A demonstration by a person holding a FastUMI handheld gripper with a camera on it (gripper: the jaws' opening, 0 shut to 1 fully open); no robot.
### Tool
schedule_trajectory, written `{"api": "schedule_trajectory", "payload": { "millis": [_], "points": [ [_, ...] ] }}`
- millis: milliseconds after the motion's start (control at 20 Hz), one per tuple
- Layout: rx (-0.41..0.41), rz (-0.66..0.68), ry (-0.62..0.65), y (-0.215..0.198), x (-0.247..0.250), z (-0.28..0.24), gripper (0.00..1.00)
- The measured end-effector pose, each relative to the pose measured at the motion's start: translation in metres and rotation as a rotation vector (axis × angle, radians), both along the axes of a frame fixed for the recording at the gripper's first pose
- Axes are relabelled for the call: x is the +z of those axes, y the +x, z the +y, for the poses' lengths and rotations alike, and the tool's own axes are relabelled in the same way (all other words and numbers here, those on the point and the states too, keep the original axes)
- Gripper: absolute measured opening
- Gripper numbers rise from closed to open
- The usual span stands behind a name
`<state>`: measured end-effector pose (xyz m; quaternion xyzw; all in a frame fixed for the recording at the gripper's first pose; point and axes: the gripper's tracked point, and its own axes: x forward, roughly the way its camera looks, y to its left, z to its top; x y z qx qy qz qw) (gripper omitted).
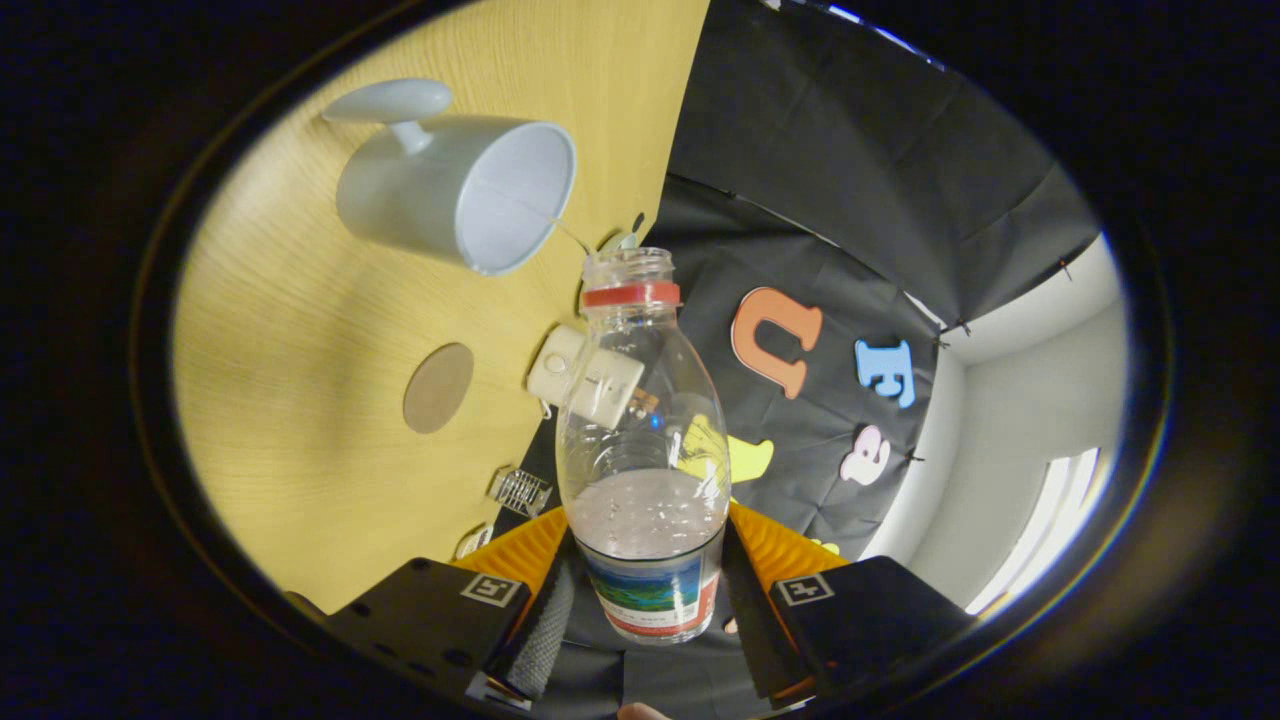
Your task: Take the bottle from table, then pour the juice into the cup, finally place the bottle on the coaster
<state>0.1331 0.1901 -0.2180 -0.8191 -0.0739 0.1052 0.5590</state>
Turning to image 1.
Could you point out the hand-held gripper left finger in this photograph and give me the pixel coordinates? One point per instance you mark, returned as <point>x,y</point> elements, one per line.
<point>545,630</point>

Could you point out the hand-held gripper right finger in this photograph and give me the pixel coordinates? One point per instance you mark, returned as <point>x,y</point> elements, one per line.
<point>755,630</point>

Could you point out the clear plastic juice bottle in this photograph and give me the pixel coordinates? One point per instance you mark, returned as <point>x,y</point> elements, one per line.
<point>640,430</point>

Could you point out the round brown coaster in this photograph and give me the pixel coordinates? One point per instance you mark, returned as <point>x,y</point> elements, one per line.
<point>438,388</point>

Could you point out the white cup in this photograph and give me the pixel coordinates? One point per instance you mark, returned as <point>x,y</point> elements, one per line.
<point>400,200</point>

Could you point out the white divided condiment dish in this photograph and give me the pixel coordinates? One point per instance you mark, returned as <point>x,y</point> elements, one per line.
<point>474,543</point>

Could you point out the brown toast slice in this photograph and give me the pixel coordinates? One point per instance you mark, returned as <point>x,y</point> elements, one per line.
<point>646,402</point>

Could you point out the white toaster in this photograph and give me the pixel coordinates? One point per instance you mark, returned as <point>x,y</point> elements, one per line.
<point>552,365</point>

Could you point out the large ceiling light panel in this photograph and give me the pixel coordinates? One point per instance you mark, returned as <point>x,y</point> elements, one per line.
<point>1050,520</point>

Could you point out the wooden table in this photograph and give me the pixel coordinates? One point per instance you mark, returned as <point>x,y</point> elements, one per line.
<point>280,350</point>

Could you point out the pale green plate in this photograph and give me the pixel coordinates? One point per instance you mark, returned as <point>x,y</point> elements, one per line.
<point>618,242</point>

